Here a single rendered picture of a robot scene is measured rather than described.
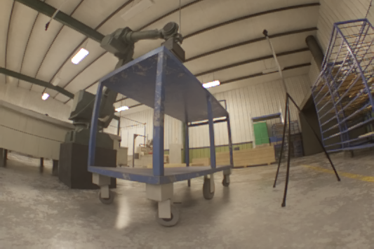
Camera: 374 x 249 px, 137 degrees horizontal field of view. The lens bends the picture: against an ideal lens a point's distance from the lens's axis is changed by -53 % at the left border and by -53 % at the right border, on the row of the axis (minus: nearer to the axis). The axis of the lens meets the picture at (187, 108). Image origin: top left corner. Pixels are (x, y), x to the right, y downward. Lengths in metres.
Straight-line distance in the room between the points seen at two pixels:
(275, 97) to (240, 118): 2.88
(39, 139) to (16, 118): 0.45
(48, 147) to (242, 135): 10.14
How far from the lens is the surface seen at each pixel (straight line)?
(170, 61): 1.06
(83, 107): 2.04
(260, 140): 9.11
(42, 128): 2.52
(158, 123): 0.76
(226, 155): 6.61
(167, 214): 0.86
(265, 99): 11.15
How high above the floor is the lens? 0.36
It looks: 20 degrees up
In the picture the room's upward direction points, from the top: 2 degrees counter-clockwise
